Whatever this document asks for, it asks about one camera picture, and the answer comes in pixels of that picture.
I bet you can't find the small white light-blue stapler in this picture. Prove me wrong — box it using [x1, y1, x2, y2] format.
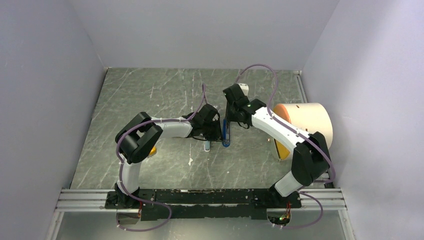
[203, 140, 211, 152]

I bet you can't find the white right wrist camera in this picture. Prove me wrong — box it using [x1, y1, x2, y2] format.
[238, 83, 249, 96]

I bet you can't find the aluminium rail frame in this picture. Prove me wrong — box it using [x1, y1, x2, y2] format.
[47, 82, 354, 240]

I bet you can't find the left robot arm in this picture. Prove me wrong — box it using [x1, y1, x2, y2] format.
[115, 104, 223, 209]

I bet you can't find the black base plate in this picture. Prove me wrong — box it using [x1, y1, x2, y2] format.
[104, 188, 302, 221]

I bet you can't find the yellow capped round object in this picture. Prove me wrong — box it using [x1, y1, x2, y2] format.
[148, 146, 157, 158]

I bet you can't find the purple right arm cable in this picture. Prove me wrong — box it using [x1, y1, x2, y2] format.
[234, 63, 337, 230]

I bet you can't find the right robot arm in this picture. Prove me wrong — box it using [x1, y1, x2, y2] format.
[223, 83, 332, 207]

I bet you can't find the white cylinder with coloured lid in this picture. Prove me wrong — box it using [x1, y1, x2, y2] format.
[271, 102, 334, 163]

